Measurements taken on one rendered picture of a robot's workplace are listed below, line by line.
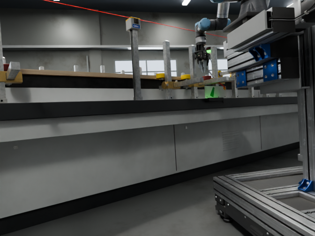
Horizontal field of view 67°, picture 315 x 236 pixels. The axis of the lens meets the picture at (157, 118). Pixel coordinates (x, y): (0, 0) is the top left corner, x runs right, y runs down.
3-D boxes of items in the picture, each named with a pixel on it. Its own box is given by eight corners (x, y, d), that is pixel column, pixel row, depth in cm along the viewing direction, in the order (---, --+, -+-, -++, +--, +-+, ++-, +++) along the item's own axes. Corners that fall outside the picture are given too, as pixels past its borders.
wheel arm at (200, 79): (204, 83, 149) (203, 76, 149) (200, 83, 147) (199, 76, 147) (162, 91, 185) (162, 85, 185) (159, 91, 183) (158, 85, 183)
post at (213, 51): (219, 103, 198) (216, 45, 197) (216, 104, 196) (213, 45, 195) (216, 104, 201) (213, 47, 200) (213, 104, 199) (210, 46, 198)
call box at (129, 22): (141, 30, 152) (140, 18, 152) (131, 28, 148) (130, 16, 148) (135, 33, 158) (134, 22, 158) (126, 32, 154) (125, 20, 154)
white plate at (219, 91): (226, 98, 202) (226, 86, 202) (205, 98, 187) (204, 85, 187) (226, 98, 202) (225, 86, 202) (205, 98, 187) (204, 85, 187)
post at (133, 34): (142, 99, 154) (138, 29, 153) (136, 99, 151) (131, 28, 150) (138, 100, 157) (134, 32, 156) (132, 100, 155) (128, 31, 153)
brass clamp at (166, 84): (181, 88, 172) (180, 81, 172) (166, 88, 164) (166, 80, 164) (175, 89, 177) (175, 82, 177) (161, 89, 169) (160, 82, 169)
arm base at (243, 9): (277, 15, 113) (276, -6, 112) (249, 14, 110) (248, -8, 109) (258, 26, 127) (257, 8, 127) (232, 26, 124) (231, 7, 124)
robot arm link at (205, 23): (215, 16, 161) (211, 22, 172) (199, 17, 160) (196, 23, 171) (216, 28, 161) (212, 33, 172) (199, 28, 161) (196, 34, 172)
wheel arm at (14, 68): (21, 72, 91) (20, 61, 91) (10, 71, 89) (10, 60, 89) (11, 86, 127) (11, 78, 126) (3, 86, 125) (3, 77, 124)
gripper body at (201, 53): (194, 60, 175) (193, 43, 174) (199, 61, 182) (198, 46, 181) (204, 58, 170) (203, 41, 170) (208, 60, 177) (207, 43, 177)
